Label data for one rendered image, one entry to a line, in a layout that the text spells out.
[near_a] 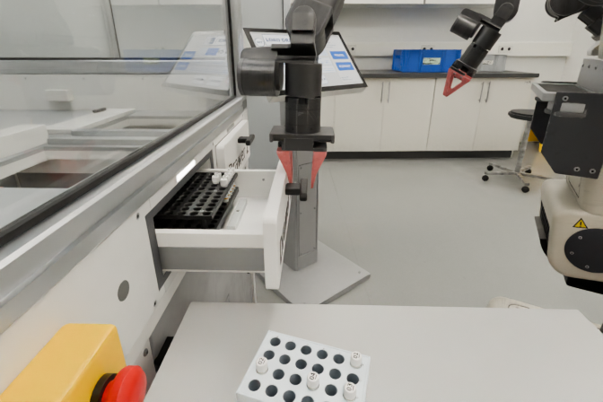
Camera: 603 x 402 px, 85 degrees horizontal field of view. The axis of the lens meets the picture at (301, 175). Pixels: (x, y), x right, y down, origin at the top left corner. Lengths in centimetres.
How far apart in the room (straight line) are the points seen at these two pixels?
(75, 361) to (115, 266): 12
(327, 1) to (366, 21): 362
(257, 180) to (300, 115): 21
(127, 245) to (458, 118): 364
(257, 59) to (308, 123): 12
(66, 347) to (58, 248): 7
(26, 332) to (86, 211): 10
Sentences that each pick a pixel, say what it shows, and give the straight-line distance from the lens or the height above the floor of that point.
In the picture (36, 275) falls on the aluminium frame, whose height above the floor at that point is 96.
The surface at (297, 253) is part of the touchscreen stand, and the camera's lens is 174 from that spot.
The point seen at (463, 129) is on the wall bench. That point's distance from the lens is 391.
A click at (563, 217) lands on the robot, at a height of 79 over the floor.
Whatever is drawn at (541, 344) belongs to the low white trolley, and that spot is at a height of 76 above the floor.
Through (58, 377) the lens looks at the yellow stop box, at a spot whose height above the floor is 91.
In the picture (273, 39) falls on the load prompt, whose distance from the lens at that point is 144.
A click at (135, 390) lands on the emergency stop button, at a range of 32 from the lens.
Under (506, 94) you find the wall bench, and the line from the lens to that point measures 404.
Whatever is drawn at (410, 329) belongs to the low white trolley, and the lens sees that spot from 52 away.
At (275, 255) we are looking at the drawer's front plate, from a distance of 43.
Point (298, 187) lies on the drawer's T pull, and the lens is 53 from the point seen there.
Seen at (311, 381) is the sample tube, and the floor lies 81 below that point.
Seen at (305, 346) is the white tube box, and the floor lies 80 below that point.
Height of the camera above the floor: 112
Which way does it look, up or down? 21 degrees down
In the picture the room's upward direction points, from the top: straight up
